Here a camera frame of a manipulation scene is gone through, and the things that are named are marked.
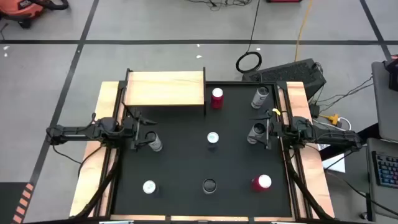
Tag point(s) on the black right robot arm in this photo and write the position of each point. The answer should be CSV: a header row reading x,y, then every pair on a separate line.
x,y
329,137

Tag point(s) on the orange shop vacuum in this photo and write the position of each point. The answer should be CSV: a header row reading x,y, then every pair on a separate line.
x,y
21,9

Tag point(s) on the black table mat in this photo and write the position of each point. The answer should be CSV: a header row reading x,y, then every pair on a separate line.
x,y
186,161

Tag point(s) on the yellow power splitter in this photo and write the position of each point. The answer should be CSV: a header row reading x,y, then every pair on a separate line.
x,y
333,118

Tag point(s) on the Celsius Peach Vibe can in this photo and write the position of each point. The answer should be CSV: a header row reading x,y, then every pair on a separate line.
x,y
258,99
209,186

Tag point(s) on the black mat orange stripes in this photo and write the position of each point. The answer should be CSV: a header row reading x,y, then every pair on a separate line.
x,y
9,202

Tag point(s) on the black keyboard blue keys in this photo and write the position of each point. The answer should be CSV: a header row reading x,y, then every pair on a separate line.
x,y
387,169

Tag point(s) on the red box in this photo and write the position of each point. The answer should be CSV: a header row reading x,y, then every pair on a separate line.
x,y
284,1

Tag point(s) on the black power adapter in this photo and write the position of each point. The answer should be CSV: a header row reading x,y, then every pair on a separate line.
x,y
314,110

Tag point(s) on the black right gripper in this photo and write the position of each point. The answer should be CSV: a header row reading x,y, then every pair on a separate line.
x,y
278,130

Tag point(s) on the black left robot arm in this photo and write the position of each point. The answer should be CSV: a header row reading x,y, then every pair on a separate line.
x,y
84,129

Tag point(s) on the blue Red Bull can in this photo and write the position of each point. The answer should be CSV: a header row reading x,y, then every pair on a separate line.
x,y
149,187
213,137

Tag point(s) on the white paper sheet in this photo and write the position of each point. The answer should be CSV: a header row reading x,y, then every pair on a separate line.
x,y
337,163

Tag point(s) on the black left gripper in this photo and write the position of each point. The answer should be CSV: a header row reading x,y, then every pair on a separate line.
x,y
129,129

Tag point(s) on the Celsius Tropical Vibe can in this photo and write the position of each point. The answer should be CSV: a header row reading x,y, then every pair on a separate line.
x,y
156,144

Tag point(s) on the yellow tape tag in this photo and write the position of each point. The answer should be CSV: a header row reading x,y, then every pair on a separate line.
x,y
276,111

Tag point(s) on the wooden shelf black frame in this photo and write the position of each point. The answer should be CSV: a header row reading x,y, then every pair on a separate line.
x,y
164,88

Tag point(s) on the red beverage can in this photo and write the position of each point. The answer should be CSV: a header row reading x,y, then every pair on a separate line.
x,y
262,182
217,101

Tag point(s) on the silver Celsius can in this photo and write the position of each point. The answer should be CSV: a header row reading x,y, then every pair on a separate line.
x,y
253,137

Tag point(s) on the black computer case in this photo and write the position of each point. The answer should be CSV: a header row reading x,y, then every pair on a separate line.
x,y
289,73

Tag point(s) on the black desk beam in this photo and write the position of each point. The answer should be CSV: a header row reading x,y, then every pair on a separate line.
x,y
351,143

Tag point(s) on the black device red trim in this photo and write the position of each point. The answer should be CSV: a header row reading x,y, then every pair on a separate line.
x,y
394,77

